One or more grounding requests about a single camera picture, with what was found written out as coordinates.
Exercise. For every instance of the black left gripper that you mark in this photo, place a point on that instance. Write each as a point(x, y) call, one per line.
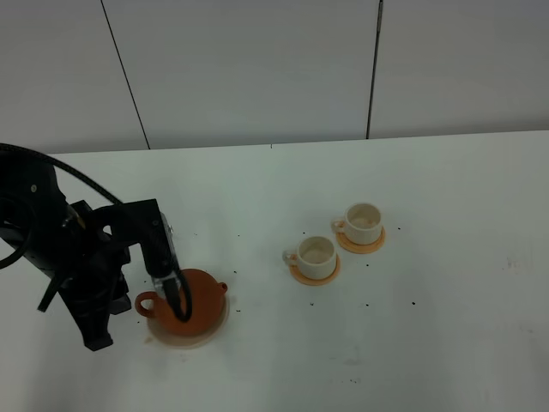
point(82, 251)

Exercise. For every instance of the brown round teapot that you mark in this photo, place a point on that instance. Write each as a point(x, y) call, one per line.
point(208, 304)

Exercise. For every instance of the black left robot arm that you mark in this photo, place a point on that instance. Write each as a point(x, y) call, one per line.
point(25, 179)

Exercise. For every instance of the beige round teapot tray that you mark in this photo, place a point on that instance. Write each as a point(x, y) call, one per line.
point(189, 342)

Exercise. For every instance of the near orange saucer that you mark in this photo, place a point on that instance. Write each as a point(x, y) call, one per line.
point(294, 270)

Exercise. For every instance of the orange saucer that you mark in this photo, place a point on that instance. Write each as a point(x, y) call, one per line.
point(294, 270)
point(348, 245)

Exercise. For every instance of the near white teacup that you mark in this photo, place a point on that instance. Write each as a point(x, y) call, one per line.
point(314, 256)

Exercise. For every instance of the white teacup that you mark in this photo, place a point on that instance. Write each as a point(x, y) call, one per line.
point(361, 224)
point(314, 256)

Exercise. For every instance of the far orange saucer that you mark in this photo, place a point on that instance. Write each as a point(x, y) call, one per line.
point(348, 245)

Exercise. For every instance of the far white teacup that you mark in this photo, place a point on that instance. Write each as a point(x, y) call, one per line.
point(361, 224)

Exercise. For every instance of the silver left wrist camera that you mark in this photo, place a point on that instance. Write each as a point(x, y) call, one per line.
point(165, 258)

